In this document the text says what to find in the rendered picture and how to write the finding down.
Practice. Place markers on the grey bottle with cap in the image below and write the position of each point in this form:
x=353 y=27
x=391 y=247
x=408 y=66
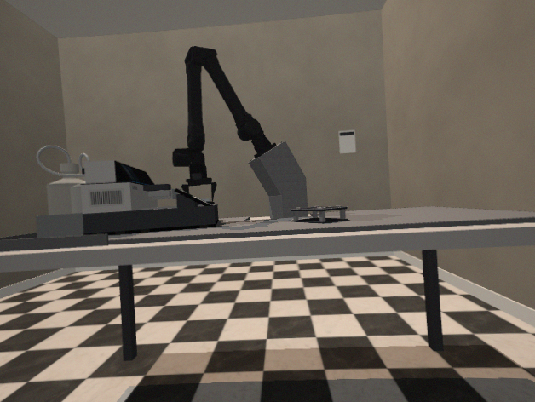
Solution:
x=64 y=196

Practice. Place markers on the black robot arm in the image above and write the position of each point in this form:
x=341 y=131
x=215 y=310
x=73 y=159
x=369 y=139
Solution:
x=195 y=130

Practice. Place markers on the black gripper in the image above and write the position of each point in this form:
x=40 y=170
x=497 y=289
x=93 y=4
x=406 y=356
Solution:
x=192 y=182

